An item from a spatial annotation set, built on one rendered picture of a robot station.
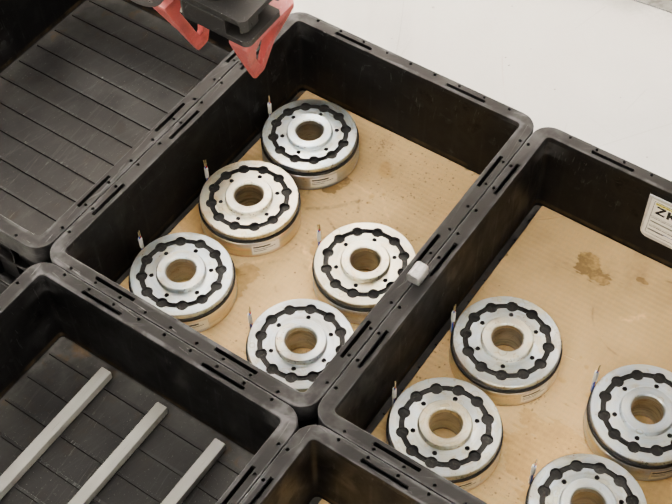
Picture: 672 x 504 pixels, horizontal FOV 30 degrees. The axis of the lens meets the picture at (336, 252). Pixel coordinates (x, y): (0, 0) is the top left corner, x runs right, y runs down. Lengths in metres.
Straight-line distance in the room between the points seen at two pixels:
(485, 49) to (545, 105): 0.12
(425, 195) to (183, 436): 0.37
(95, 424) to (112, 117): 0.39
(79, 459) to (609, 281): 0.54
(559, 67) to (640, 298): 0.47
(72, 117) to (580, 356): 0.61
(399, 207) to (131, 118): 0.32
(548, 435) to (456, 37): 0.67
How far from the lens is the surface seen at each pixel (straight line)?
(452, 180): 1.33
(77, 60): 1.49
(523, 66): 1.64
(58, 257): 1.17
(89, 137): 1.40
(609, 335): 1.23
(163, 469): 1.15
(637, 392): 1.16
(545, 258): 1.28
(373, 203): 1.31
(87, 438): 1.18
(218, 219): 1.27
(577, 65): 1.65
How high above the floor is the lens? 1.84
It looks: 53 degrees down
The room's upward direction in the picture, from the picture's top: 2 degrees counter-clockwise
